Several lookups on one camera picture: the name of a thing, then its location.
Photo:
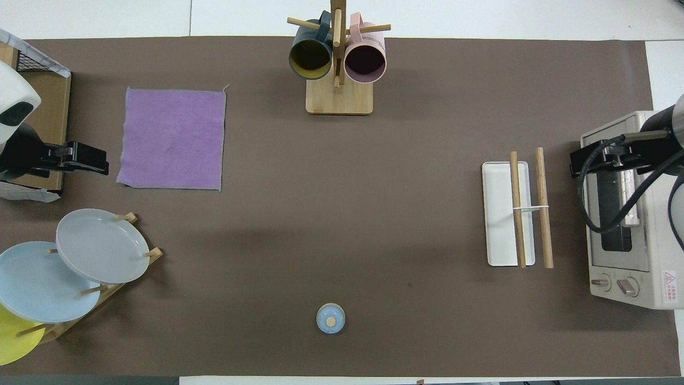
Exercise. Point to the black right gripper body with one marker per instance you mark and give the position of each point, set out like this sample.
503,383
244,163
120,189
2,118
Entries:
662,120

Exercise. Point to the wooden mug tree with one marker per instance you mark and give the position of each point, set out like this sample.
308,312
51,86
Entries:
339,99

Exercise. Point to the yellow plate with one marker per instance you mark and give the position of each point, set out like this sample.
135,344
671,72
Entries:
13,342

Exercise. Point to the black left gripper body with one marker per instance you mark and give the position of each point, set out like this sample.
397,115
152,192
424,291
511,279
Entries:
18,152

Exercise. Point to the dark teal mug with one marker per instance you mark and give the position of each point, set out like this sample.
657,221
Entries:
310,56

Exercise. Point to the white towel rack wooden bars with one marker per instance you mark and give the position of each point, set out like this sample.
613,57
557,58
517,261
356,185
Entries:
501,214

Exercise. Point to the wooden plate rack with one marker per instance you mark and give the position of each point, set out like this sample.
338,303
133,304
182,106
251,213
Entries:
115,291

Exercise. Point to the grey plate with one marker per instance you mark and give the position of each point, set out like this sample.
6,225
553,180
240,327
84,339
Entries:
101,246

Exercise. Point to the pink mug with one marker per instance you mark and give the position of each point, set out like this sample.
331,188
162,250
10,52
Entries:
365,59

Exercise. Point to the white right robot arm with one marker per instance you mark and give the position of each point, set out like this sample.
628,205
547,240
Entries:
679,117

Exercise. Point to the brown table mat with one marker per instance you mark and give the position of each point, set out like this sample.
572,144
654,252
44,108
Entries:
342,214

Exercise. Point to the light blue plate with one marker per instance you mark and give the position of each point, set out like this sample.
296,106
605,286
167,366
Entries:
37,283

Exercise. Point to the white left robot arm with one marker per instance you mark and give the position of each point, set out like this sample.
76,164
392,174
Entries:
16,91

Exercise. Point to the purple and grey towel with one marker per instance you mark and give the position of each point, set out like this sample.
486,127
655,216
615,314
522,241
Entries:
173,139

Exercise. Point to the beige toaster oven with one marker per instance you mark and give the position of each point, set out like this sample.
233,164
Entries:
657,256

